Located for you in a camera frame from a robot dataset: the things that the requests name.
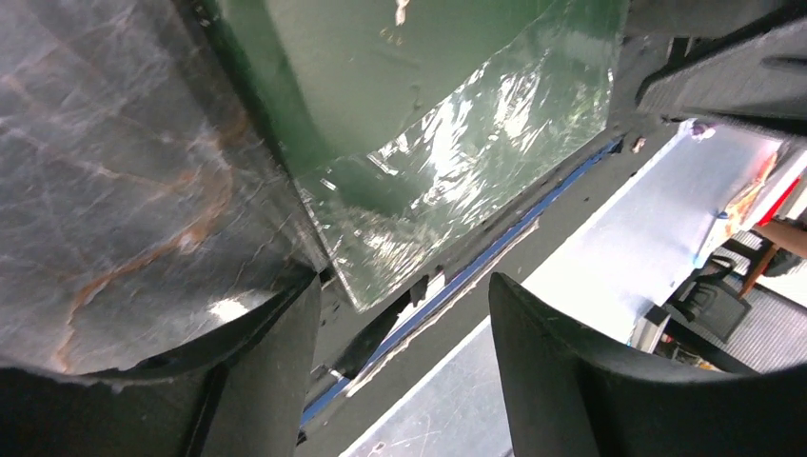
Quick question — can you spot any green notebook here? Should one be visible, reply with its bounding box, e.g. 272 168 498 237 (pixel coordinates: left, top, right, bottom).
202 1 629 311

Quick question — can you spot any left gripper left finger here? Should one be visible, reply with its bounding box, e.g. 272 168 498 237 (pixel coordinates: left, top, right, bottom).
1 273 321 456

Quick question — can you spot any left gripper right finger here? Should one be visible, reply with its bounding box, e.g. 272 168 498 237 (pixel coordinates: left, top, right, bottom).
488 272 806 456

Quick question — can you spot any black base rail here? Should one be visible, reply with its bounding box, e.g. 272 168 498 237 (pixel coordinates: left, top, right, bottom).
295 127 676 456

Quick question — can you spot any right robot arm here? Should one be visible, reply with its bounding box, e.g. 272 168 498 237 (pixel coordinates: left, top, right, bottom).
625 1 806 144

